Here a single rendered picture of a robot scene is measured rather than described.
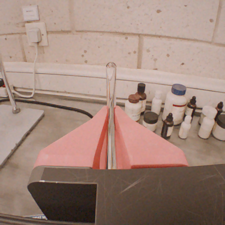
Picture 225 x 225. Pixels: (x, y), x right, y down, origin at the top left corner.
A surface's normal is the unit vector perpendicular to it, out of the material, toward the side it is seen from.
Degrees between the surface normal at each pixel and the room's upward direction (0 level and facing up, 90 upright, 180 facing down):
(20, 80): 90
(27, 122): 0
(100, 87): 90
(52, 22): 90
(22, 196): 0
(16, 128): 0
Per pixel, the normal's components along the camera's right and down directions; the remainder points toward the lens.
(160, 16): -0.22, 0.57
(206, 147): 0.00, -0.81
